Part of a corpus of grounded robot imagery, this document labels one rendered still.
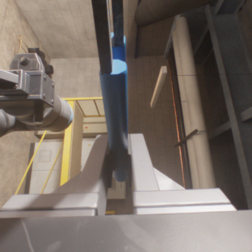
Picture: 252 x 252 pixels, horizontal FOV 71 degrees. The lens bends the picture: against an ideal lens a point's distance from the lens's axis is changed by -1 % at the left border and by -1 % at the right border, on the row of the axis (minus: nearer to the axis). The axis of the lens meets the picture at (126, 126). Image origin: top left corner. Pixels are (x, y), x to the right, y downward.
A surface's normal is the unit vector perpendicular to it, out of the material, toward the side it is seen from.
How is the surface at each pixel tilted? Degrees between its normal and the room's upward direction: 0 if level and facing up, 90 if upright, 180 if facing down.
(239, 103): 90
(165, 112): 90
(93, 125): 90
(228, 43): 90
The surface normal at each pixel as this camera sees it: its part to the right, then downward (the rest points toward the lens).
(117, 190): 0.00, -0.30
